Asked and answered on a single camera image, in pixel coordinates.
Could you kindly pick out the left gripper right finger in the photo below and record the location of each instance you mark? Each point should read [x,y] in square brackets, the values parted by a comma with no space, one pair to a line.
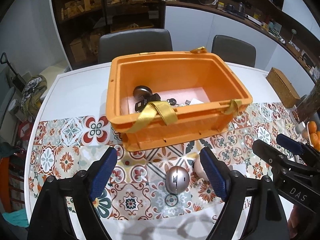
[266,218]

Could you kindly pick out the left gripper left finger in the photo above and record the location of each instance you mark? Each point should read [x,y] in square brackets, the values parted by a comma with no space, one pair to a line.
[50,217]

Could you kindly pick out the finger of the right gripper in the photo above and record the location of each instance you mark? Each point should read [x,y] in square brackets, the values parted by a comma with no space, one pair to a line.
[290,142]
[270,157]

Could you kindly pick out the beige cartoon doll head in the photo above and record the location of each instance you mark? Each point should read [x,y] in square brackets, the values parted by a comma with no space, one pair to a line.
[200,171]

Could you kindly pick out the silver egg-shaped case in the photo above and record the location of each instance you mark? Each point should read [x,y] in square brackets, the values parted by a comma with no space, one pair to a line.
[177,180]

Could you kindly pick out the black clip mount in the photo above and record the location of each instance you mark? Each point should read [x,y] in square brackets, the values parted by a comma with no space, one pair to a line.
[139,106]

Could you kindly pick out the black round gadget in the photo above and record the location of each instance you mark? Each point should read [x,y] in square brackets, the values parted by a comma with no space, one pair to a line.
[141,92]

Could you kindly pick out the white usb power strip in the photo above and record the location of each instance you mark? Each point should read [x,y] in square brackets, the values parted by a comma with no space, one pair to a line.
[190,102]

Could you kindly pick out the person's hand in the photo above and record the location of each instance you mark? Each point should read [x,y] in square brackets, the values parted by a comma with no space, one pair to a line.
[297,221]

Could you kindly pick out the oranges in basket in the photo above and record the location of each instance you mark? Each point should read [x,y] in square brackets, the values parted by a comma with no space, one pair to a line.
[311,134]

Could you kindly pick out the white cup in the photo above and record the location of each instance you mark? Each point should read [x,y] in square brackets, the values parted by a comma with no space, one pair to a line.
[300,128]

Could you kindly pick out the patterned tile table runner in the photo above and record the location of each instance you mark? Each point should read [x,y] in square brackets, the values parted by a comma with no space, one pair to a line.
[136,188]

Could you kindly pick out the dark chair right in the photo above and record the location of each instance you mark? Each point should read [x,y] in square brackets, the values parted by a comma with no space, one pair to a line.
[234,50]

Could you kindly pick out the dark chair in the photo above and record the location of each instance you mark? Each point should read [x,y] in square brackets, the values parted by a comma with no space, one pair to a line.
[133,41]
[234,50]

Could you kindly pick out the orange plastic storage crate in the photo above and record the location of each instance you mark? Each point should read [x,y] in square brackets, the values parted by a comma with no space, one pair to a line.
[176,76]

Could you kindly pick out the patterned fabric bundle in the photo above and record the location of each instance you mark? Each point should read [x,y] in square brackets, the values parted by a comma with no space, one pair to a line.
[31,96]

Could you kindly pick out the dark chair left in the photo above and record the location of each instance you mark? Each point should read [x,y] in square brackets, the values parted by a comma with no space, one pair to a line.
[133,41]

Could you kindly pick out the black handled shovel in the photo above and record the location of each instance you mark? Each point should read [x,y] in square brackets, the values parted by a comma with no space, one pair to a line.
[17,80]

